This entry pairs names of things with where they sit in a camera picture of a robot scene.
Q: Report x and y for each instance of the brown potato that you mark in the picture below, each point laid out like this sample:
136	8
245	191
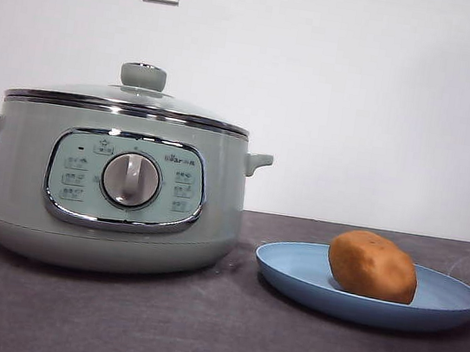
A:
372	265

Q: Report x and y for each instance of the pale green electric steamer pot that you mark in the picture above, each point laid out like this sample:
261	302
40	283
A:
20	176

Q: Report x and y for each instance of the glass lid with green knob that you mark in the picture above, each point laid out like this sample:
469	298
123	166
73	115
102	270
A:
143	76

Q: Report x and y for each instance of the blue round plate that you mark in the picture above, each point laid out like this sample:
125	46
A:
292	267

